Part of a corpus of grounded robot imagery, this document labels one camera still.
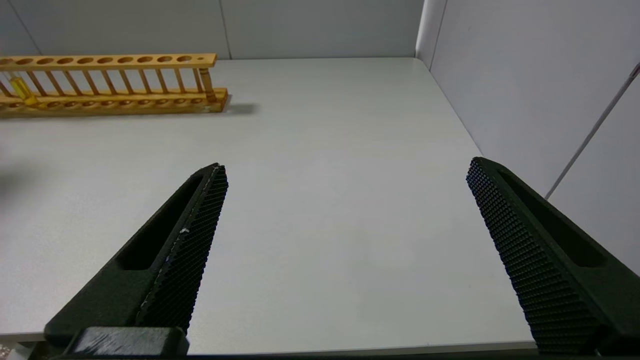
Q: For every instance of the wooden test tube rack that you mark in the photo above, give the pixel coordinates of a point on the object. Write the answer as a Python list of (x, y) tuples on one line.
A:
[(125, 104)]

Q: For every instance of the yellow pigment glass test tube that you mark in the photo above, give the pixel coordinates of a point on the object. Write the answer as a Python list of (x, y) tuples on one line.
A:
[(22, 90)]

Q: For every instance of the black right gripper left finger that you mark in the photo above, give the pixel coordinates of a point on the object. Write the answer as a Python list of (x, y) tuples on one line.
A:
[(170, 270)]

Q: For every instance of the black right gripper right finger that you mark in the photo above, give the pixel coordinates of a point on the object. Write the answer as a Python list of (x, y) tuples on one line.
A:
[(545, 265)]

